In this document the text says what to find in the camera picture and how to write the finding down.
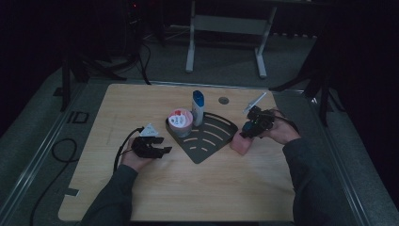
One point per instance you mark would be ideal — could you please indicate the person's left hand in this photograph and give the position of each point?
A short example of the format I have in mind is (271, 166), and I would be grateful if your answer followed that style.
(135, 161)

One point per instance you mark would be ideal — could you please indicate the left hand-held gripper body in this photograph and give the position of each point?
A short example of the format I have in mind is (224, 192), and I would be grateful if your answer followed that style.
(144, 147)

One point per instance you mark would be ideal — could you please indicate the grey table grommet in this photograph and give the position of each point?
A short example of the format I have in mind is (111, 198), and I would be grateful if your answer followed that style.
(223, 100)

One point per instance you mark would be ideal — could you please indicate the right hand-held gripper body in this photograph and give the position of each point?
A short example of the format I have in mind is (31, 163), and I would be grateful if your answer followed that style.
(263, 121)

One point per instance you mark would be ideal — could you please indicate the person's right hand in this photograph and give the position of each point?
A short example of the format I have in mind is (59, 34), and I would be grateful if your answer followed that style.
(282, 130)

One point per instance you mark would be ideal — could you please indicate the black metal corner rack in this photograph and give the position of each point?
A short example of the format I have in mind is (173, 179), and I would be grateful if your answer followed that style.
(210, 141)

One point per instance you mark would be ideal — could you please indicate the white bottle with blue cap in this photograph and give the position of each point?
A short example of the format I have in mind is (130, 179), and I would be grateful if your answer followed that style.
(197, 109)

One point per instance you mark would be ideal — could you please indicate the white table frame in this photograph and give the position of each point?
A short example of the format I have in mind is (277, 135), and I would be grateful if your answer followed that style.
(230, 25)

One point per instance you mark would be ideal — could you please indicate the grey tape piece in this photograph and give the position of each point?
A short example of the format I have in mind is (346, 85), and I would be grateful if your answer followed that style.
(71, 191)

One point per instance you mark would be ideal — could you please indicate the black stand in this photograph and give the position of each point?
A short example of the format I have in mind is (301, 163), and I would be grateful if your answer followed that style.
(67, 81)
(323, 94)

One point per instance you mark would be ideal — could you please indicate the pink bottle with blue cap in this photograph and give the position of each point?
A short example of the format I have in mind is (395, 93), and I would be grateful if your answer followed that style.
(241, 144)

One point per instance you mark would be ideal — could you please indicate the white jar with pink label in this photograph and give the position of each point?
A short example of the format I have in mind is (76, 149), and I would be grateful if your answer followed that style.
(180, 121)

